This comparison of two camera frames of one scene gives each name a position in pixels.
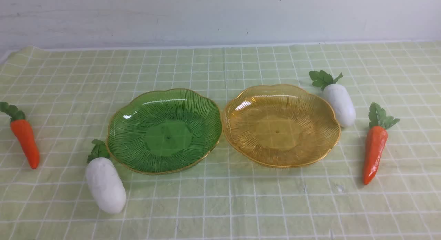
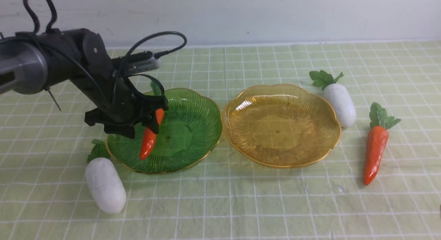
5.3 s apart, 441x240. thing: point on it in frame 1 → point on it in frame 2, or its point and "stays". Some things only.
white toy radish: (338, 97) stays
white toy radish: (103, 180) stays
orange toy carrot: (23, 132) → (149, 138)
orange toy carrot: (377, 136) stays
